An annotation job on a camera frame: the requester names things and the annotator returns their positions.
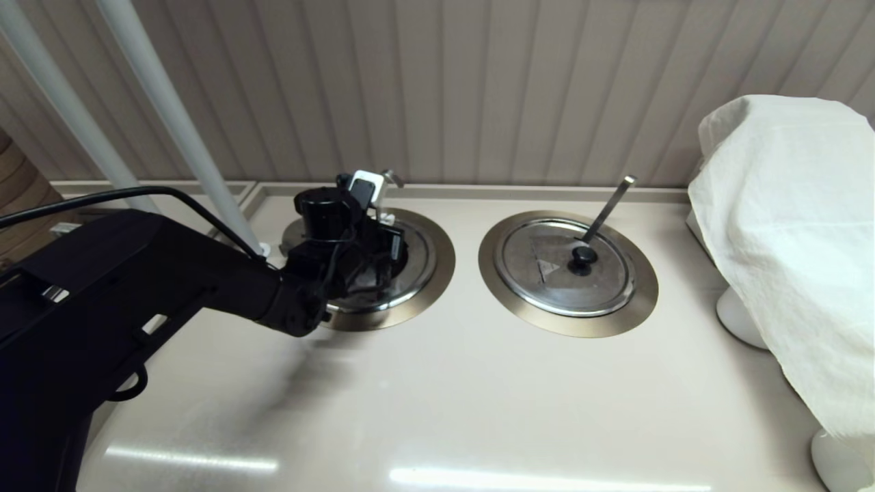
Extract white ceramic jar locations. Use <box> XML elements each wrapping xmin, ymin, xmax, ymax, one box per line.
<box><xmin>715</xmin><ymin>286</ymin><xmax>770</xmax><ymax>351</ymax></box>
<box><xmin>811</xmin><ymin>429</ymin><xmax>872</xmax><ymax>492</ymax></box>

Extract steel ladle hooked handle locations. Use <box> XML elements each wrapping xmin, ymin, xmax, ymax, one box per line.
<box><xmin>375</xmin><ymin>169</ymin><xmax>404</xmax><ymax>214</ymax></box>

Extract white cloth cover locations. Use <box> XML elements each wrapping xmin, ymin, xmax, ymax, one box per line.
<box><xmin>687</xmin><ymin>94</ymin><xmax>875</xmax><ymax>472</ymax></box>

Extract bronze round counter ring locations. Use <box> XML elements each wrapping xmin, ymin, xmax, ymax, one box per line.
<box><xmin>280</xmin><ymin>208</ymin><xmax>457</xmax><ymax>332</ymax></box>
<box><xmin>478</xmin><ymin>210</ymin><xmax>659</xmax><ymax>338</ymax></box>

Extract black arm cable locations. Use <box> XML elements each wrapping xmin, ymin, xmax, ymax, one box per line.
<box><xmin>0</xmin><ymin>186</ymin><xmax>265</xmax><ymax>260</ymax></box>

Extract steel hinged pot lid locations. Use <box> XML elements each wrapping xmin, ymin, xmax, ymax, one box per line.
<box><xmin>494</xmin><ymin>219</ymin><xmax>636</xmax><ymax>318</ymax></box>
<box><xmin>280</xmin><ymin>217</ymin><xmax>438</xmax><ymax>315</ymax></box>

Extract bamboo steamer stack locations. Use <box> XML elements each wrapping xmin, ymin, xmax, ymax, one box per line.
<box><xmin>0</xmin><ymin>128</ymin><xmax>66</xmax><ymax>264</ymax></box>

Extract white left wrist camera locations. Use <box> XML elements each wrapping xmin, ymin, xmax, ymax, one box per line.
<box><xmin>349</xmin><ymin>171</ymin><xmax>385</xmax><ymax>209</ymax></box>

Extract white metal pole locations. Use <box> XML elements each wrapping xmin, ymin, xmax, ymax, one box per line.
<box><xmin>96</xmin><ymin>0</ymin><xmax>271</xmax><ymax>258</ymax></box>
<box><xmin>0</xmin><ymin>0</ymin><xmax>161</xmax><ymax>214</ymax></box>

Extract steel ladle straight handle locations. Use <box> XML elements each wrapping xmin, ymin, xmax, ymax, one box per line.
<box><xmin>582</xmin><ymin>176</ymin><xmax>636</xmax><ymax>245</ymax></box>

